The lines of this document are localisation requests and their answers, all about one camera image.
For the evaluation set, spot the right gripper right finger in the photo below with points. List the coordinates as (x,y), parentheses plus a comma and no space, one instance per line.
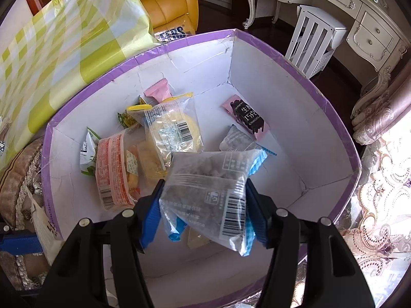
(333,276)

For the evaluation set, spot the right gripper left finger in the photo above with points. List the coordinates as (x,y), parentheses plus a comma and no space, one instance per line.
(77,279)

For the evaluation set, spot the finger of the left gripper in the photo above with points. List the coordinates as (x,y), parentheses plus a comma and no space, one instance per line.
(19,242)

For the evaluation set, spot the grey snack bag blue edges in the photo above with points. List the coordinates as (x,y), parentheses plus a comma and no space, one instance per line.
(206,192)

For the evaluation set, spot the striped beige rug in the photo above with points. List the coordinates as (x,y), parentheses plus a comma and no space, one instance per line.
(19,178)

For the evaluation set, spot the green white snack packet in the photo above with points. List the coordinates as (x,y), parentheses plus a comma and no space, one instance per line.
(88,153)

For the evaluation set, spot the red white cracker packet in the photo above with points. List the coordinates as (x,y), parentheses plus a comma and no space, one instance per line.
(117,169)

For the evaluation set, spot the yellow cookie clear packet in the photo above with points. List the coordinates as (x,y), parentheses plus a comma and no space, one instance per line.
(151,165)

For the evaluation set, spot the yellow green candy packet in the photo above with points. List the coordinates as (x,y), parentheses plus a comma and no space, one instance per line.
(134,114)

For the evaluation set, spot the pink embroidered upholstered chair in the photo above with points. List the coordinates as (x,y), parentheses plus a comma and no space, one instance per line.
(385,111)

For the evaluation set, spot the grey small snack packet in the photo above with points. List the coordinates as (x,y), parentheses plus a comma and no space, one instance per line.
(237,140)

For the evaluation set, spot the purple rimmed white box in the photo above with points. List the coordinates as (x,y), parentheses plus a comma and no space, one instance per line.
(208,115)

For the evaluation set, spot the yellow round cake packet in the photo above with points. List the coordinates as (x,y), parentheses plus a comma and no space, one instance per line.
(173,127)

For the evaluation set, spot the pink black chocolate packet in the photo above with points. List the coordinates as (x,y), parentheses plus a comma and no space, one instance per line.
(245,115)

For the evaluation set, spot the pink snack packet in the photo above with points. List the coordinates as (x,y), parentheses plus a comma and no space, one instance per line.
(159,91)

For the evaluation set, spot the green checkered tablecloth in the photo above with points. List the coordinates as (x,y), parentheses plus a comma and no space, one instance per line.
(65,47)

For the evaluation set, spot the white slatted stool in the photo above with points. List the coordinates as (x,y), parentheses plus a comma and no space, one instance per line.
(316,37)

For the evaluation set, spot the ornate cream dressing table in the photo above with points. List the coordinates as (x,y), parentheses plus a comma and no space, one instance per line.
(372,34)

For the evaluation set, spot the blue white snickers packet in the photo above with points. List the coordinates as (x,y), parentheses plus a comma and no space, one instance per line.
(171,34)

